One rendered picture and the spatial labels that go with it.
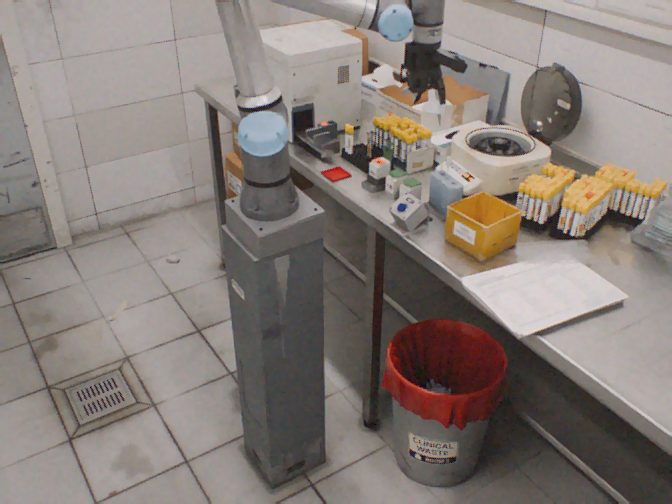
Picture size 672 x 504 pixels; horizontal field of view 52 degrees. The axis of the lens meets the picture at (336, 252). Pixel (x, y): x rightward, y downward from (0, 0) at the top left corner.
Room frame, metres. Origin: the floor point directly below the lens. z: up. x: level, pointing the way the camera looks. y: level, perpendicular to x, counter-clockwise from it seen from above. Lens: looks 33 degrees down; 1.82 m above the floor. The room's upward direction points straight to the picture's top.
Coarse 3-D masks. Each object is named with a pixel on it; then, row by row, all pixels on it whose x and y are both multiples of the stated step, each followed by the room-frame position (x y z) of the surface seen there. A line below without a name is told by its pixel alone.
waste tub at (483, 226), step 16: (480, 192) 1.57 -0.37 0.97; (448, 208) 1.49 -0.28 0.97; (464, 208) 1.53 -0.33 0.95; (480, 208) 1.57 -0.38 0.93; (496, 208) 1.53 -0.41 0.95; (512, 208) 1.49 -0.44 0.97; (448, 224) 1.49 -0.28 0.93; (464, 224) 1.44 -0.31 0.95; (480, 224) 1.41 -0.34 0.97; (496, 224) 1.41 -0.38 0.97; (512, 224) 1.45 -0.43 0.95; (448, 240) 1.48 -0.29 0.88; (464, 240) 1.44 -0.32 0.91; (480, 240) 1.40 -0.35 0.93; (496, 240) 1.42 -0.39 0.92; (512, 240) 1.46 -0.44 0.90; (480, 256) 1.40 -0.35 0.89
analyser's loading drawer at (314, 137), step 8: (296, 128) 2.12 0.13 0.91; (304, 128) 2.12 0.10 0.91; (320, 128) 2.05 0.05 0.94; (304, 136) 2.05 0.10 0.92; (312, 136) 2.04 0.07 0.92; (320, 136) 2.00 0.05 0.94; (328, 136) 2.01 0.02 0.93; (312, 144) 1.99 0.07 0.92; (320, 144) 1.99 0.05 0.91; (328, 144) 1.95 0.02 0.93; (336, 144) 1.97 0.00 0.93; (320, 152) 1.95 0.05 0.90; (328, 152) 1.95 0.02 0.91; (336, 152) 1.97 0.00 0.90
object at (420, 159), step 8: (376, 144) 2.00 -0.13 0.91; (392, 144) 1.93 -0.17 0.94; (416, 144) 1.93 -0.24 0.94; (408, 152) 1.87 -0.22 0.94; (416, 152) 1.88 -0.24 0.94; (424, 152) 1.89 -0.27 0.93; (432, 152) 1.91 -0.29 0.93; (392, 160) 1.94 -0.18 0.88; (408, 160) 1.86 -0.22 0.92; (416, 160) 1.88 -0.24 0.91; (424, 160) 1.89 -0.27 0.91; (432, 160) 1.91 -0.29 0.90; (408, 168) 1.86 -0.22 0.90; (416, 168) 1.88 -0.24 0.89; (424, 168) 1.89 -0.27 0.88
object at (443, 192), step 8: (432, 176) 1.67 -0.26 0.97; (440, 176) 1.65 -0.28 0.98; (448, 176) 1.65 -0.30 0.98; (432, 184) 1.67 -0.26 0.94; (440, 184) 1.63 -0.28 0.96; (448, 184) 1.61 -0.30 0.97; (456, 184) 1.61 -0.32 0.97; (432, 192) 1.66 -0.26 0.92; (440, 192) 1.63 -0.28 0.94; (448, 192) 1.60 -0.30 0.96; (456, 192) 1.60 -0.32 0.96; (432, 200) 1.66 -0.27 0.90; (440, 200) 1.63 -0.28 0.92; (448, 200) 1.59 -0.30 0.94; (456, 200) 1.60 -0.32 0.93; (432, 208) 1.64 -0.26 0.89; (440, 208) 1.62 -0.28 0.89; (440, 216) 1.60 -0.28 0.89
